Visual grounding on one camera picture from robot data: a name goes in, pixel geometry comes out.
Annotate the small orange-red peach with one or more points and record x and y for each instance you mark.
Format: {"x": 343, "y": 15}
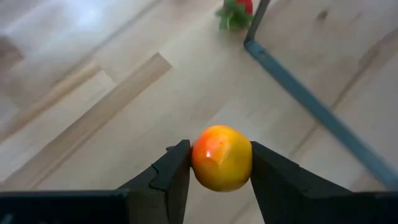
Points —
{"x": 222, "y": 158}

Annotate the red plastic strawberry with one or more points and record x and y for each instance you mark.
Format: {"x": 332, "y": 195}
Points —
{"x": 233, "y": 18}

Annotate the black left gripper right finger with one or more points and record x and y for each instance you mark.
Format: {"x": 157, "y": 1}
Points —
{"x": 295, "y": 199}

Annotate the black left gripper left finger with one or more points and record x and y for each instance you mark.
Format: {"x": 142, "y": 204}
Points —
{"x": 93, "y": 207}

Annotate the grey perforated metal shelf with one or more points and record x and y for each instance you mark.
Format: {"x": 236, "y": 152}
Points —
{"x": 311, "y": 102}

